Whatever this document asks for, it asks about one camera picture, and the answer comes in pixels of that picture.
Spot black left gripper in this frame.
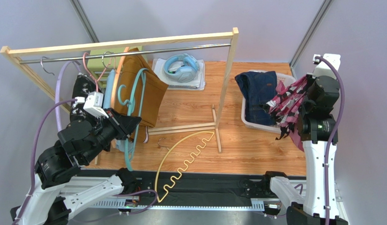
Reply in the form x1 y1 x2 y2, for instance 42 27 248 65
83 106 144 163

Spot teal clothes hanger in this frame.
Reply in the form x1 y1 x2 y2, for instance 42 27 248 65
117 68 148 171

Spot yellow clothes hanger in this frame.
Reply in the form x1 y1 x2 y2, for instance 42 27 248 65
154 131 215 203

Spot dark blue jeans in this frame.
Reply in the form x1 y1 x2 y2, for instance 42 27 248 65
235 71 277 126

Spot pink camouflage trousers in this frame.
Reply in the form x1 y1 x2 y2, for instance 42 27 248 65
260 76 308 151

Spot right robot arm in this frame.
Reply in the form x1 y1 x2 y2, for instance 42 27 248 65
269 75 347 225

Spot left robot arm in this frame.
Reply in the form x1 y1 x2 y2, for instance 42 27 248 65
11 108 141 225

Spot light blue trousers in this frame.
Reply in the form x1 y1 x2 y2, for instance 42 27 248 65
103 70 127 152

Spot brown trousers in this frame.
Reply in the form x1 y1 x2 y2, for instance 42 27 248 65
118 55 168 143

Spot pink clothes hanger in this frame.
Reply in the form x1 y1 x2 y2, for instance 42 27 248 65
82 51 116 92

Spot black white patterned trousers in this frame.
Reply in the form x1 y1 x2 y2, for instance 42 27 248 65
69 73 96 125

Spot green box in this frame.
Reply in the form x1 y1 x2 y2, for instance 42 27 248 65
89 46 142 85

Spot white notebook stack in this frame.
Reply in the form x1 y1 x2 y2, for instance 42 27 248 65
152 58 206 90

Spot steel hanging rod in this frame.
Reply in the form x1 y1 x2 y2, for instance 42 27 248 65
19 43 231 65

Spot white plastic laundry basket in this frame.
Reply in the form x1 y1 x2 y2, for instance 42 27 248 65
241 72 296 134

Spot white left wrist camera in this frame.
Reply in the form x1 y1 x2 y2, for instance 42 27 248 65
75 91 109 118

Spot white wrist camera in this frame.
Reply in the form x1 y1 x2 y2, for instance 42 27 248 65
313 53 341 75
75 91 109 118

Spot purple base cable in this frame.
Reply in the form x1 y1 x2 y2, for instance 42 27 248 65
106 188 159 216

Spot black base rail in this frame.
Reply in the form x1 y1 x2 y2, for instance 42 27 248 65
76 168 294 210

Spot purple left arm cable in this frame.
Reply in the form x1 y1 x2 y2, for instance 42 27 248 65
12 98 78 225

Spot wooden clothes rack frame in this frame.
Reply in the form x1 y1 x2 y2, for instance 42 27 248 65
0 27 239 153

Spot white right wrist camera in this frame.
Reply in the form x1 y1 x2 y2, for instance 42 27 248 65
313 53 341 75

